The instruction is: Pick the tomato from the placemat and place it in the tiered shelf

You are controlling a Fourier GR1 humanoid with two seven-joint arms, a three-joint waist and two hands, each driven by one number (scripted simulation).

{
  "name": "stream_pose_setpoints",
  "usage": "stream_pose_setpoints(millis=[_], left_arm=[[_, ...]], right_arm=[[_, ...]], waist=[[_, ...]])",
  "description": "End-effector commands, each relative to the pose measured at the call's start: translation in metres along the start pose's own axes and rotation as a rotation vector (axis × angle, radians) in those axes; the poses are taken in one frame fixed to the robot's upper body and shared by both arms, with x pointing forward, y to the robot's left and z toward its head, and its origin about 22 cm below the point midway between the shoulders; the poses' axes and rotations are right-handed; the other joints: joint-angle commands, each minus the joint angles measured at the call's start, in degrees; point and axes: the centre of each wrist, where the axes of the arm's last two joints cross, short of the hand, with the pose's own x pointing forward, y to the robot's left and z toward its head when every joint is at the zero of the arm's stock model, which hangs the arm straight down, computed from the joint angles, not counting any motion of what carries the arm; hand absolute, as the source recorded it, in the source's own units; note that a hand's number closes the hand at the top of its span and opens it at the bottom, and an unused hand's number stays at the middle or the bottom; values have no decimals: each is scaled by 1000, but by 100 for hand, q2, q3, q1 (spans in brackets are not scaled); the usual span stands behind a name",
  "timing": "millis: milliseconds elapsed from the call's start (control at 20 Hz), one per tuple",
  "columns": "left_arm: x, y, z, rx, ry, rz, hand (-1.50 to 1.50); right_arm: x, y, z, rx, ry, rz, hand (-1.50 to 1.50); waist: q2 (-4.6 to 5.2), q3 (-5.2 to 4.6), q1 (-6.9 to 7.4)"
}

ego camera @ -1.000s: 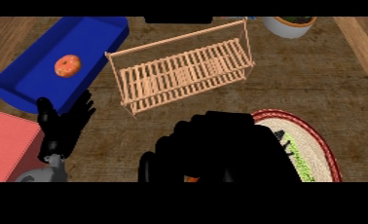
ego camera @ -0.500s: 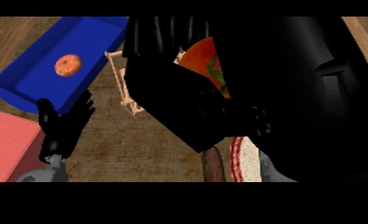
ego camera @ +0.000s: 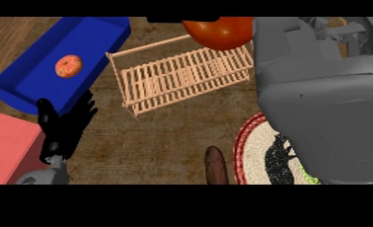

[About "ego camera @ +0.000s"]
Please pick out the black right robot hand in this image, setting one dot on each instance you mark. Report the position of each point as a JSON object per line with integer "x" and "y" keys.
{"x": 170, "y": 19}

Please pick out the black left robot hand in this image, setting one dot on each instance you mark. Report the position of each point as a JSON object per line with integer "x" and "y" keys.
{"x": 65, "y": 129}

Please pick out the blue plastic tray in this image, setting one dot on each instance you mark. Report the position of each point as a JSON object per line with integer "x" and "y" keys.
{"x": 83, "y": 37}

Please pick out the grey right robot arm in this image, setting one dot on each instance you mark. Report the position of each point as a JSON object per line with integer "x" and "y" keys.
{"x": 316, "y": 112}

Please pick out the pink flat block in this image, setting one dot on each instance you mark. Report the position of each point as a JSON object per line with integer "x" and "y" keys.
{"x": 17, "y": 148}

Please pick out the brown sweet potato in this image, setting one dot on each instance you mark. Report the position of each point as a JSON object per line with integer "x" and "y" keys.
{"x": 216, "y": 166}

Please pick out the round red-rimmed placemat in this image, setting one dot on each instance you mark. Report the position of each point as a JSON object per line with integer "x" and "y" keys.
{"x": 255, "y": 152}

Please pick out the wooden tiered shelf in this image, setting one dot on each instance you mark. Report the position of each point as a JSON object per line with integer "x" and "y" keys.
{"x": 185, "y": 76}

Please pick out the orange red apple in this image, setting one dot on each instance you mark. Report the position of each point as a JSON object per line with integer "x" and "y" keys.
{"x": 68, "y": 66}

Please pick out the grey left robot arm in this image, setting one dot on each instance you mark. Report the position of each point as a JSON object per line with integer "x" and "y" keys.
{"x": 46, "y": 173}

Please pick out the red tomato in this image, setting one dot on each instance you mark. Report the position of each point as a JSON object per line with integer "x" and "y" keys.
{"x": 221, "y": 35}

